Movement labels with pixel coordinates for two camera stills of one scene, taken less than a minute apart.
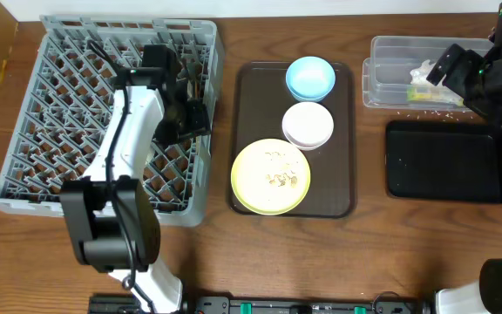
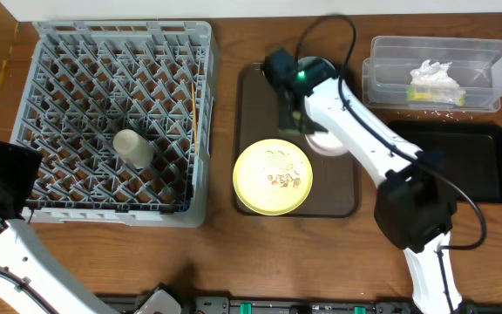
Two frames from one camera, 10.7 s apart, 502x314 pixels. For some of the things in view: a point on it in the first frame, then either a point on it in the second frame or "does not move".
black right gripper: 442,66 → 294,130
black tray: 449,162 does not move
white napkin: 420,74 does not move
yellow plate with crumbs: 269,176 does not move
